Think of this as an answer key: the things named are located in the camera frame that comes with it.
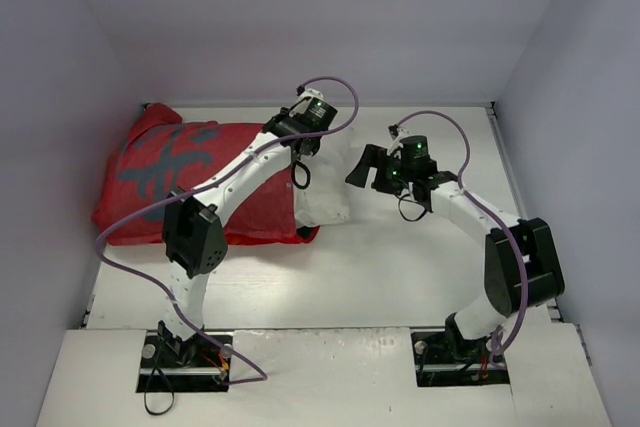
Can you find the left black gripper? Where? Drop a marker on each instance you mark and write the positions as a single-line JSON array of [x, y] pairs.
[[306, 145]]

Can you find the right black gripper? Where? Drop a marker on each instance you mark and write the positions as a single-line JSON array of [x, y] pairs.
[[378, 173]]

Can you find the white pillow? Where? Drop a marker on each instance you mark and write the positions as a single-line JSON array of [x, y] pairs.
[[325, 201]]

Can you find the red navy pillowcase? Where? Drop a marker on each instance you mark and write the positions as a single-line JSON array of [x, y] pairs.
[[162, 152]]

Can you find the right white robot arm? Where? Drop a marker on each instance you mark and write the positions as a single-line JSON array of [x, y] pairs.
[[521, 265]]

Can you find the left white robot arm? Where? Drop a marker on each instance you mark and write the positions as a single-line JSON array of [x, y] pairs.
[[193, 228]]

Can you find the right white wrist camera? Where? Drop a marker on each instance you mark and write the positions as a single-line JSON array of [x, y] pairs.
[[397, 134]]

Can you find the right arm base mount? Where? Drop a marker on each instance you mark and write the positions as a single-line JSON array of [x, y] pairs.
[[436, 365]]

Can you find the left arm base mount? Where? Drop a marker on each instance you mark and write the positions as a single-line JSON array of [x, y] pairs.
[[206, 370]]

